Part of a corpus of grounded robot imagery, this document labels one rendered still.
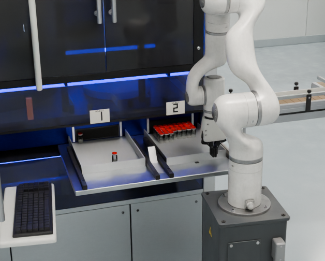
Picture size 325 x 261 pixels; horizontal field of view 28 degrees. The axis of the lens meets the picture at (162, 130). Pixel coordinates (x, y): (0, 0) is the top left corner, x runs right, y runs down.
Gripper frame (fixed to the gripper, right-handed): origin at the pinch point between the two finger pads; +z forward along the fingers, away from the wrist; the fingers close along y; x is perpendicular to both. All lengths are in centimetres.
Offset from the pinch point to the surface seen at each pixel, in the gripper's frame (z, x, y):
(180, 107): -10.5, -29.2, 4.8
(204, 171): 4.4, 8.0, 7.0
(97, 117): -10, -29, 42
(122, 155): 3.5, -16.7, 34.6
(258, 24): 48, -491, -244
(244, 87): 81, -348, -164
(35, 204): 9, 6, 73
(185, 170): 4.3, 5.3, 13.9
